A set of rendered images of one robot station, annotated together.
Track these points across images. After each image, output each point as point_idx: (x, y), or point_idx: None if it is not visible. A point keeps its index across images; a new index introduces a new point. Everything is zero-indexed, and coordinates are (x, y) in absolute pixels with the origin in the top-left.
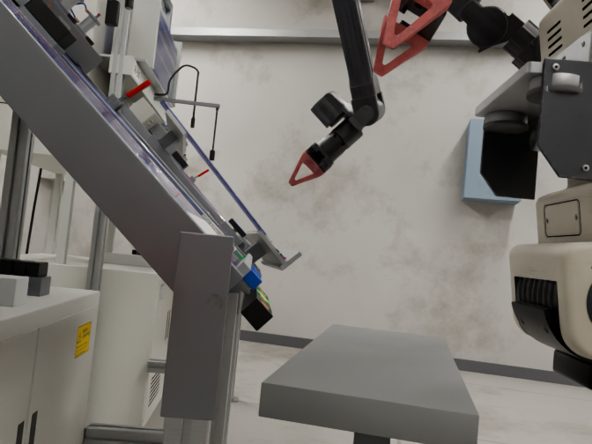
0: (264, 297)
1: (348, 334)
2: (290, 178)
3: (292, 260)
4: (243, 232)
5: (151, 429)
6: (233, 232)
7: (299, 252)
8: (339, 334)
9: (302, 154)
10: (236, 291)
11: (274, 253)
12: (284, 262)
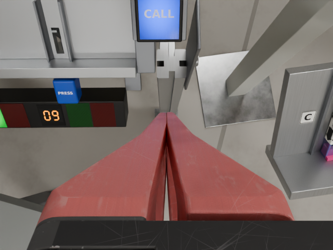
0: (7, 118)
1: (25, 245)
2: (154, 118)
3: (277, 172)
4: (136, 32)
5: (169, 47)
6: (131, 10)
7: (289, 191)
8: (18, 231)
9: (58, 188)
10: (187, 73)
11: (274, 126)
12: (272, 156)
